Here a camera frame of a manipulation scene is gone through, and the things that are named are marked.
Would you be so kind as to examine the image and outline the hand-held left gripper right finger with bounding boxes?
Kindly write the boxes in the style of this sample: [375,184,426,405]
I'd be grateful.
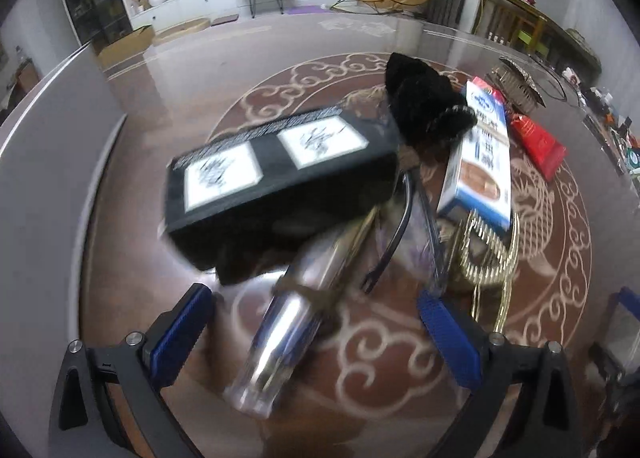
[417,289,586,458]

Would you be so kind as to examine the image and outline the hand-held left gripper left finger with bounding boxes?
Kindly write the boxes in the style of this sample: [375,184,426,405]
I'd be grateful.
[48,283,216,458]

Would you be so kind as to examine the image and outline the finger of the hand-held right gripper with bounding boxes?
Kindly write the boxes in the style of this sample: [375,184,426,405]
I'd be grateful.
[602,287,640,364]

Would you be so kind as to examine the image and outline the black box with white labels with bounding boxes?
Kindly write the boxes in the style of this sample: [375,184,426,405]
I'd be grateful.
[159,107,403,286]

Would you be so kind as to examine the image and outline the red packet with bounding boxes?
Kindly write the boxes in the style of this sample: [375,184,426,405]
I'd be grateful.
[507,113,568,181]

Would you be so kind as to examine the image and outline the white and blue cream box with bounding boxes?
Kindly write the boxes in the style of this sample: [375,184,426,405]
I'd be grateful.
[436,78,513,231]

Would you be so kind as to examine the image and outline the shiny silver tube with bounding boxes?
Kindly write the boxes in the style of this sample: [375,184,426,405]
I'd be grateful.
[222,208,381,419]

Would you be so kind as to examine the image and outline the black-framed glasses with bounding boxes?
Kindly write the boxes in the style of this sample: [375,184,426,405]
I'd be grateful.
[362,171,451,296]

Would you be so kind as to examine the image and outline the pile of small desk clutter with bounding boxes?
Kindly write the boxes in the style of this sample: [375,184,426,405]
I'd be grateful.
[582,83,640,176]

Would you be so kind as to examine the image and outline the black fuzzy pouch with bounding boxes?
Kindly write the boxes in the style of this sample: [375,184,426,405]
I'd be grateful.
[382,52,478,146]

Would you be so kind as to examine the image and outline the brown cardboard box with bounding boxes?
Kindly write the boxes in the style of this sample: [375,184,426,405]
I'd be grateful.
[97,26,153,70]

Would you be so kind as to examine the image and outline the round straw mat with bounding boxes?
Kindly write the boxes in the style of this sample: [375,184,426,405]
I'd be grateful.
[152,17,211,45]

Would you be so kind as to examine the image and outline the white television cabinet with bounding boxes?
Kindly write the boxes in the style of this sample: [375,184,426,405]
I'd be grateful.
[131,0,346,32]

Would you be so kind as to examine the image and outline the black cable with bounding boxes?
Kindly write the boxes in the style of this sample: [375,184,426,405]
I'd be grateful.
[530,53,583,102]

